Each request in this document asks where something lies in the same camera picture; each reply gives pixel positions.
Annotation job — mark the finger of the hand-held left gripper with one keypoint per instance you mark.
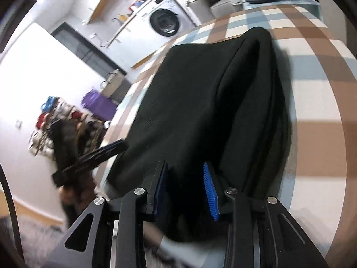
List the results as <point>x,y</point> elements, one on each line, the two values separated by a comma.
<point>110,148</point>

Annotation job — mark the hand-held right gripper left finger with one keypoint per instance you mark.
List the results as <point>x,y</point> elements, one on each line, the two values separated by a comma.
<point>161,189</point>

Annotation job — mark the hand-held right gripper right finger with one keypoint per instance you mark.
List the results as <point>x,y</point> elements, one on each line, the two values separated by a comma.
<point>211,192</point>

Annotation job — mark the black t-shirt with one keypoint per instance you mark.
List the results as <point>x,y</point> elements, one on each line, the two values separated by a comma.
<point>195,103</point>

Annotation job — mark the purple bag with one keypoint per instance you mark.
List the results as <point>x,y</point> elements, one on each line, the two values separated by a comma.
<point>99,106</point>

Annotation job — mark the two-tone wicker basket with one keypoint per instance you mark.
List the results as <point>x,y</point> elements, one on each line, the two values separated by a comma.
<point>114,86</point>

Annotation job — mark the grey shaggy rug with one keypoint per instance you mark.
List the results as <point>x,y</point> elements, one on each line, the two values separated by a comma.
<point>36,243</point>

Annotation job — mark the white base cabinet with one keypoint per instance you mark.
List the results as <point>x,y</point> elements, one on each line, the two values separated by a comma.
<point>131,47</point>

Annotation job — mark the white washing machine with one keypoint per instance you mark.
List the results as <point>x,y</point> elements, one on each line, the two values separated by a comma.
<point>164,19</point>

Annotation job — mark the checked tablecloth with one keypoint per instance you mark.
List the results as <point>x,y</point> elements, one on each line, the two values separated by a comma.
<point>320,95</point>

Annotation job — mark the grey sofa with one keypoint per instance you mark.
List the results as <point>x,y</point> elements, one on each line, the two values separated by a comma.
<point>223,8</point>

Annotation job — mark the light blue cloth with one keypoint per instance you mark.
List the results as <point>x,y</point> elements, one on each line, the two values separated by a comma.
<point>292,1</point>

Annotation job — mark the white wall socket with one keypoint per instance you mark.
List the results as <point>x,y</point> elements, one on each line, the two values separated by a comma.
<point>19,124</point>

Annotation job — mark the white wall cabinet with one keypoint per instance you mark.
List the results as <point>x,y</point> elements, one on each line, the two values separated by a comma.
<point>111,0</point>

